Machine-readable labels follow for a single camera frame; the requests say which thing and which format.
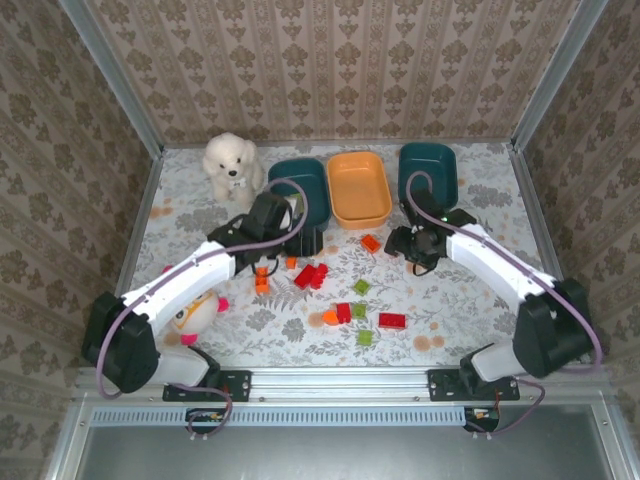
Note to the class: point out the green lego brick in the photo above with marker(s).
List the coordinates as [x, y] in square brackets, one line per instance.
[365, 337]
[359, 311]
[361, 286]
[299, 204]

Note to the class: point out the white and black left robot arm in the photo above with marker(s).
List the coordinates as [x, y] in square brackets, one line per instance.
[180, 285]

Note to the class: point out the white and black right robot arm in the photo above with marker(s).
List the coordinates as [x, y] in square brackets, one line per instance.
[495, 260]

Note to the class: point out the small orange lego brick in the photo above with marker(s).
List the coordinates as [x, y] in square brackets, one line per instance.
[291, 262]

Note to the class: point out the teal plastic container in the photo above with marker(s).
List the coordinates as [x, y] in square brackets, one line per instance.
[300, 172]
[435, 165]

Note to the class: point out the white plush dog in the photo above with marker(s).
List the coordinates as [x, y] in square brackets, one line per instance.
[232, 167]

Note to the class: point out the orange plastic container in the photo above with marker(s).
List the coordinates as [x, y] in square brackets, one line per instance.
[359, 190]

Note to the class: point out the small orange lego piece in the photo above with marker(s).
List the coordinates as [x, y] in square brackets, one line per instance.
[330, 317]

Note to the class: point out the round plush toy with glasses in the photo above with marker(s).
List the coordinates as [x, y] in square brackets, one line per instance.
[195, 317]

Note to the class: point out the small wiring connector board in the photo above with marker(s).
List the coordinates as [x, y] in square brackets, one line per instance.
[482, 417]
[205, 419]

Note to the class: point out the grey metal panel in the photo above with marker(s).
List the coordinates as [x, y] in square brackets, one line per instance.
[340, 455]

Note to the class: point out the aluminium table side rail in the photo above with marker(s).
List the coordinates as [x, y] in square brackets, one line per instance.
[142, 220]
[537, 210]

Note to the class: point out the aluminium front rail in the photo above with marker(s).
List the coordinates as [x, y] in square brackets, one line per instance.
[340, 382]

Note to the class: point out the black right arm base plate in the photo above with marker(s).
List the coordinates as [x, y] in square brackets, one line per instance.
[442, 385]

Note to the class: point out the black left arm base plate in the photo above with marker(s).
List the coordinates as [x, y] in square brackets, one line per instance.
[237, 385]

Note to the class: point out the aluminium frame post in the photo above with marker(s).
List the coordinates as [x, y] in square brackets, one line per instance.
[555, 75]
[115, 80]

